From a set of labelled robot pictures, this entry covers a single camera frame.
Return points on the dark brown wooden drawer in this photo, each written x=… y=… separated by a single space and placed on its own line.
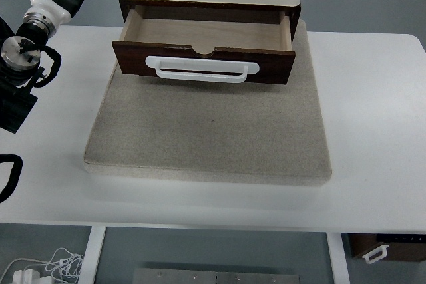
x=133 y=59

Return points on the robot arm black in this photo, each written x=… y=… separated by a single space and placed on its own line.
x=16 y=74

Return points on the grey fabric mat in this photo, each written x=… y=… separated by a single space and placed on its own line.
x=206 y=131

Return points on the white table leg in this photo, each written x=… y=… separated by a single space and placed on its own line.
x=337 y=257
x=93 y=254

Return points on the white charger block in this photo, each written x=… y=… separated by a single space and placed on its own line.
x=26 y=276

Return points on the black table control panel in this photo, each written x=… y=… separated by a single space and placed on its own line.
x=399 y=238

